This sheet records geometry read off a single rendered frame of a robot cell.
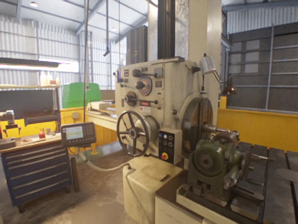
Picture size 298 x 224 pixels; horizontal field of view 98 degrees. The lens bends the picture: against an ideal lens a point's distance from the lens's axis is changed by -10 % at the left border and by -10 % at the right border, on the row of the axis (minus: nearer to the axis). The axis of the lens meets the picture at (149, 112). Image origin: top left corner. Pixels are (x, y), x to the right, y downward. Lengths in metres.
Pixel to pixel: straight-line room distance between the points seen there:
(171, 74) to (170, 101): 0.21
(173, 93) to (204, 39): 0.86
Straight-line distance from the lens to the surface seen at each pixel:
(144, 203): 1.86
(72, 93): 4.93
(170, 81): 1.13
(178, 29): 1.99
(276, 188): 1.33
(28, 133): 3.49
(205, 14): 1.90
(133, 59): 2.44
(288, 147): 3.51
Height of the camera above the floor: 1.64
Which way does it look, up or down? 9 degrees down
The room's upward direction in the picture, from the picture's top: straight up
